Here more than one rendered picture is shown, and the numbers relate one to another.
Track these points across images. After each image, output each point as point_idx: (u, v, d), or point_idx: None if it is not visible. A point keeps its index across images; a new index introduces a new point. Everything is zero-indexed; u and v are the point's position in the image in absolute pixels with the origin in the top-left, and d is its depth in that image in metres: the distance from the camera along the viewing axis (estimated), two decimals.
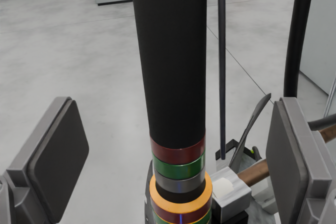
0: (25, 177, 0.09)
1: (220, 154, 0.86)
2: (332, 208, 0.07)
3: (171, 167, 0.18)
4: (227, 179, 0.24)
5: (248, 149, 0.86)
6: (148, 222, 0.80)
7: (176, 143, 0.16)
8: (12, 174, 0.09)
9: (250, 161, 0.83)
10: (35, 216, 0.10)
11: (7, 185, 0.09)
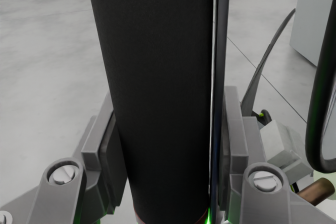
0: (98, 159, 0.09)
1: None
2: (248, 186, 0.08)
3: None
4: None
5: (256, 114, 0.72)
6: None
7: None
8: (86, 156, 0.09)
9: (259, 126, 0.69)
10: (104, 198, 0.10)
11: (82, 173, 0.09)
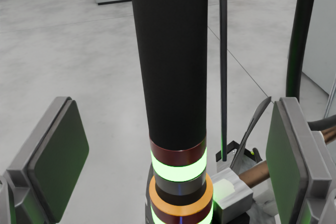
0: (25, 177, 0.09)
1: (220, 155, 0.86)
2: (332, 208, 0.07)
3: (171, 169, 0.17)
4: (228, 180, 0.24)
5: (248, 151, 0.86)
6: None
7: (176, 145, 0.16)
8: (12, 174, 0.09)
9: (251, 162, 0.83)
10: (35, 216, 0.10)
11: (7, 185, 0.09)
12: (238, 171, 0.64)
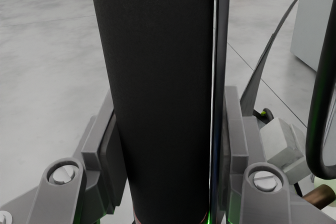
0: (98, 159, 0.09)
1: None
2: (248, 186, 0.08)
3: None
4: None
5: (258, 113, 0.71)
6: None
7: None
8: (86, 156, 0.09)
9: (261, 124, 0.68)
10: (104, 198, 0.10)
11: (82, 173, 0.09)
12: None
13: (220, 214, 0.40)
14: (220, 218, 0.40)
